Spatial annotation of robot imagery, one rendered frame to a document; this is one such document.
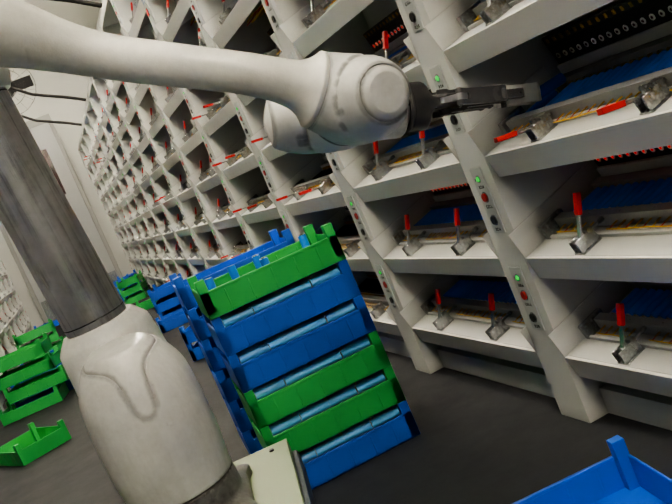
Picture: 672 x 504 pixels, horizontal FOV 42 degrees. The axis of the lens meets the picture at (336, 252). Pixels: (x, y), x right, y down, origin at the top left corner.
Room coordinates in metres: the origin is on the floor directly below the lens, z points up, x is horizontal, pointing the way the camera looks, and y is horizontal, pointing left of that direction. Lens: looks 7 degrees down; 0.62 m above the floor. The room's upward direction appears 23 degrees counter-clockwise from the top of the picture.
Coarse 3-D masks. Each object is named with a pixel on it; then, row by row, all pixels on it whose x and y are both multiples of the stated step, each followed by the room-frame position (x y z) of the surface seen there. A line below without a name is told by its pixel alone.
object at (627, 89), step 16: (640, 80) 1.14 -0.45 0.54; (576, 96) 1.30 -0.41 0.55; (592, 96) 1.24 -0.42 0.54; (608, 96) 1.21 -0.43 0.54; (624, 96) 1.18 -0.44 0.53; (528, 112) 1.43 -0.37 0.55; (560, 112) 1.33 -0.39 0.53; (576, 112) 1.28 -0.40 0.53; (592, 112) 1.23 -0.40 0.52; (512, 128) 1.47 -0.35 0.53
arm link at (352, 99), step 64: (0, 0) 1.17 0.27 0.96; (0, 64) 1.20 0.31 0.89; (64, 64) 1.21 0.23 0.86; (128, 64) 1.19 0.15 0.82; (192, 64) 1.16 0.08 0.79; (256, 64) 1.13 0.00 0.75; (320, 64) 1.14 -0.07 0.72; (384, 64) 1.11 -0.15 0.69; (320, 128) 1.15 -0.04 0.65; (384, 128) 1.11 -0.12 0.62
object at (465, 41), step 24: (480, 0) 1.51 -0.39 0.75; (504, 0) 1.34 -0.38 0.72; (528, 0) 1.26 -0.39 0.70; (552, 0) 1.17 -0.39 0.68; (576, 0) 1.13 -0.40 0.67; (600, 0) 1.09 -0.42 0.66; (432, 24) 1.49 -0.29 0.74; (456, 24) 1.50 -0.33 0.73; (480, 24) 1.44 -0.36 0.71; (504, 24) 1.29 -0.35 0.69; (528, 24) 1.25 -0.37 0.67; (552, 24) 1.20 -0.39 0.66; (456, 48) 1.45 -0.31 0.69; (480, 48) 1.39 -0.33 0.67; (504, 48) 1.33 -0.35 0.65
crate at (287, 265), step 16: (320, 240) 1.78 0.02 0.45; (336, 240) 1.78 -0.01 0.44; (272, 256) 1.95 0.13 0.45; (288, 256) 1.76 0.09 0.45; (304, 256) 1.77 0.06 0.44; (320, 256) 1.77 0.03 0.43; (336, 256) 1.78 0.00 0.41; (240, 272) 1.94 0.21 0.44; (256, 272) 1.75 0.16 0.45; (272, 272) 1.75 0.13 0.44; (288, 272) 1.76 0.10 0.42; (304, 272) 1.77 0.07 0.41; (192, 288) 1.90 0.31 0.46; (224, 288) 1.73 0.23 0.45; (240, 288) 1.74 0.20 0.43; (256, 288) 1.74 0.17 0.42; (272, 288) 1.75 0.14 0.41; (208, 304) 1.72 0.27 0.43; (224, 304) 1.73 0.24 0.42; (240, 304) 1.73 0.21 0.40
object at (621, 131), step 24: (600, 48) 1.39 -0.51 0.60; (624, 48) 1.34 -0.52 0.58; (504, 120) 1.48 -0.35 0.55; (576, 120) 1.28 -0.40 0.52; (600, 120) 1.20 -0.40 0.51; (624, 120) 1.12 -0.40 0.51; (648, 120) 1.08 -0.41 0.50; (480, 144) 1.49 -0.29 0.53; (504, 144) 1.46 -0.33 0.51; (528, 144) 1.35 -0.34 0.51; (552, 144) 1.29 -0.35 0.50; (576, 144) 1.24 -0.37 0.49; (600, 144) 1.19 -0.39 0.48; (624, 144) 1.15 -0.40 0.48; (648, 144) 1.10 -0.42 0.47; (504, 168) 1.46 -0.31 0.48; (528, 168) 1.39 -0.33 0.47
